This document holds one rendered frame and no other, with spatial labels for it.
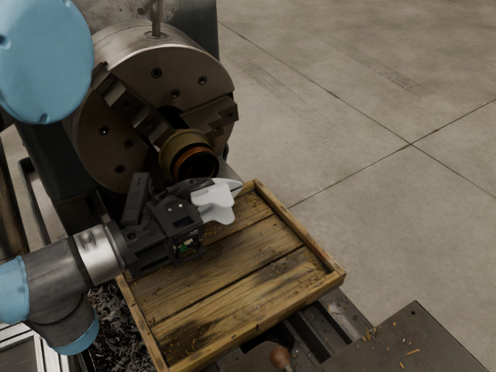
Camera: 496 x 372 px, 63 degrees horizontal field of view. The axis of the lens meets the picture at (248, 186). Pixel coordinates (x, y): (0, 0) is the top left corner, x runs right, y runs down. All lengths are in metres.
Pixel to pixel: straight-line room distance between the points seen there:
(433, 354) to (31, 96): 0.58
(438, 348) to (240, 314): 0.31
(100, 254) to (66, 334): 0.14
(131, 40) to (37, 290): 0.41
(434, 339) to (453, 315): 1.26
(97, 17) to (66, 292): 0.50
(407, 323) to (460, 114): 2.51
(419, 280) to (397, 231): 0.28
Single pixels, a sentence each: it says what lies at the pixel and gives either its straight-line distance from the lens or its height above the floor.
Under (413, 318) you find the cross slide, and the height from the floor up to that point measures 0.97.
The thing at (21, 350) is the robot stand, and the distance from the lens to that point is 1.62.
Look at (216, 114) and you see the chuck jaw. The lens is 0.75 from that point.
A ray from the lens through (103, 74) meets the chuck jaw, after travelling 0.70.
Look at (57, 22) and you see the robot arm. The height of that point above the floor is 1.39.
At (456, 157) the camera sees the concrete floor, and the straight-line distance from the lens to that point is 2.67.
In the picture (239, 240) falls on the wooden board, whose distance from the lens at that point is 0.82.
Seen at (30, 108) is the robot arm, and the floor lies 1.34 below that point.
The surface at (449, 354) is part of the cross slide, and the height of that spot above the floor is 0.97.
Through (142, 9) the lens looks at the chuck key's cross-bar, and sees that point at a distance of 0.63.
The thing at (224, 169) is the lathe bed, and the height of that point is 0.86.
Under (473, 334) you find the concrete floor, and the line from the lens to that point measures 1.92.
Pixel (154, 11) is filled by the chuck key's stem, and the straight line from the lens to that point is 0.73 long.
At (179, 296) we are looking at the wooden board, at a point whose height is 0.88.
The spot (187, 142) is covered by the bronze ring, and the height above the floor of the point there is 1.12.
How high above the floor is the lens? 1.53
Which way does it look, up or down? 44 degrees down
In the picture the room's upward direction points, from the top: straight up
